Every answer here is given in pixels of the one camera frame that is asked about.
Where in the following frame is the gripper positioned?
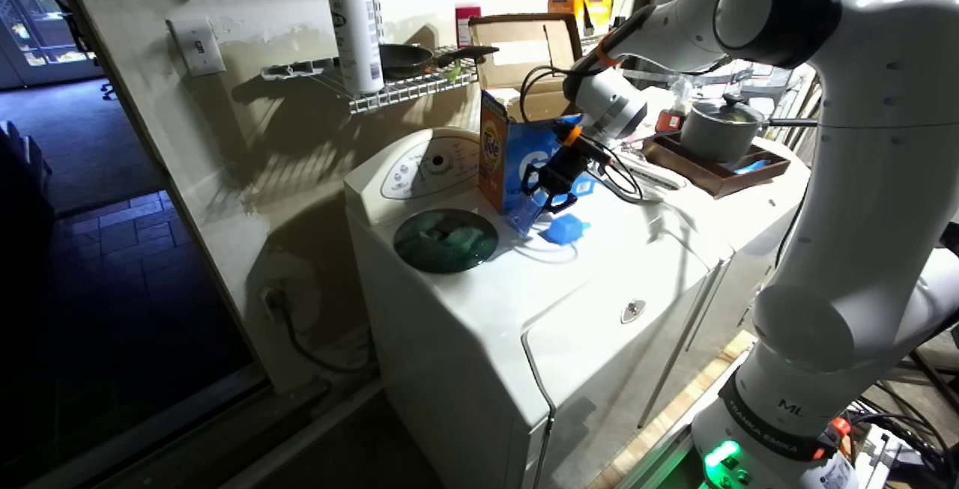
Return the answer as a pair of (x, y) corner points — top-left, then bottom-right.
(521, 134), (605, 214)

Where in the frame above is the clear blue plastic cup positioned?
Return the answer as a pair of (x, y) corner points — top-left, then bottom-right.
(503, 194), (545, 237)

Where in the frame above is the blue plastic scoop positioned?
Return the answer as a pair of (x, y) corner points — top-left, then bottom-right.
(539, 213), (591, 247)

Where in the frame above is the orange and blue detergent box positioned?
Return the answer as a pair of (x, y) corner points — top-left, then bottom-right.
(479, 90), (587, 218)

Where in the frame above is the round green plate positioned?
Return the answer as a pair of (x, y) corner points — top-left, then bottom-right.
(393, 207), (500, 275)

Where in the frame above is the spray bottle with red label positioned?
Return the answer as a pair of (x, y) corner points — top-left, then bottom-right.
(655, 76), (695, 135)

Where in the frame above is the open cardboard box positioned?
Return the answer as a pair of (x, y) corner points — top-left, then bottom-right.
(468, 13), (584, 124)

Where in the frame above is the white washing machine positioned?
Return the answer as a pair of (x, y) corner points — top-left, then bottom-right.
(344, 127), (736, 489)

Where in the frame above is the brown wooden tray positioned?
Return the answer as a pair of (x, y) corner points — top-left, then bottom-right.
(642, 130), (792, 200)

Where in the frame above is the grey pot with lid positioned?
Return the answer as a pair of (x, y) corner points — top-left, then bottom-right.
(680, 93), (819, 165)

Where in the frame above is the row of orange boxes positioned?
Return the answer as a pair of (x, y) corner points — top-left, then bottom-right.
(546, 0), (616, 37)

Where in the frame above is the small red box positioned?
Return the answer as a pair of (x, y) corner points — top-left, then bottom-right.
(454, 3), (482, 49)

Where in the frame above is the black frying pan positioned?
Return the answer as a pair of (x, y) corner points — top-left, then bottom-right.
(378, 43), (500, 82)

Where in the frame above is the white dryer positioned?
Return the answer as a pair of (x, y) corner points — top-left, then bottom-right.
(635, 133), (814, 430)

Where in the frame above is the white pump bottle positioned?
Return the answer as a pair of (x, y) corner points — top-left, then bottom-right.
(324, 0), (385, 96)

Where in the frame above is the glass door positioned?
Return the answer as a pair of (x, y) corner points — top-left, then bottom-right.
(0, 0), (102, 91)

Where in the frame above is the white wire shelf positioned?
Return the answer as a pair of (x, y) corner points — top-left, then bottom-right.
(260, 46), (482, 115)

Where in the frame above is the black cable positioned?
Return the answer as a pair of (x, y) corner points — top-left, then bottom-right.
(276, 293), (377, 376)

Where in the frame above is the wall socket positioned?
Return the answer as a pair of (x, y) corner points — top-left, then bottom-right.
(259, 285), (291, 323)

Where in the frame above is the wall switch plate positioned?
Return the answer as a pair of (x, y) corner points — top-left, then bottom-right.
(166, 16), (228, 77)

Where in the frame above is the bundle of black cables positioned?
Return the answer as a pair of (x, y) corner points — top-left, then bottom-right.
(845, 369), (959, 489)

